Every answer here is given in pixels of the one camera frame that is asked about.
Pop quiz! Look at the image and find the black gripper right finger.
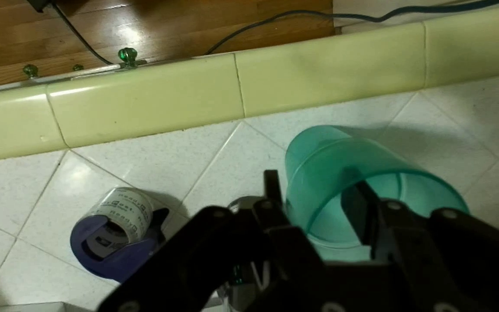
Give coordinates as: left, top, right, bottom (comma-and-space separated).
341, 181, 499, 312

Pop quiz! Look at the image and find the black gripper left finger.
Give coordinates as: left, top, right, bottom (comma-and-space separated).
97, 169, 329, 312

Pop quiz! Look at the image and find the teal blue plastic cup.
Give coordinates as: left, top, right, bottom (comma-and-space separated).
283, 124, 471, 264

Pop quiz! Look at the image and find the small jar with blue lid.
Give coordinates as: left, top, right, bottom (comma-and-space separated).
68, 186, 172, 285

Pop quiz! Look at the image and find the green glass cabinet knob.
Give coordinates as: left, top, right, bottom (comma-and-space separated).
115, 46, 141, 70
21, 63, 40, 82

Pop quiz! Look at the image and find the thin black cable with plug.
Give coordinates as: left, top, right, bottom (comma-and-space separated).
26, 0, 116, 67

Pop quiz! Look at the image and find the black power cable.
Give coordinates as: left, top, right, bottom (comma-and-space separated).
205, 0, 499, 58

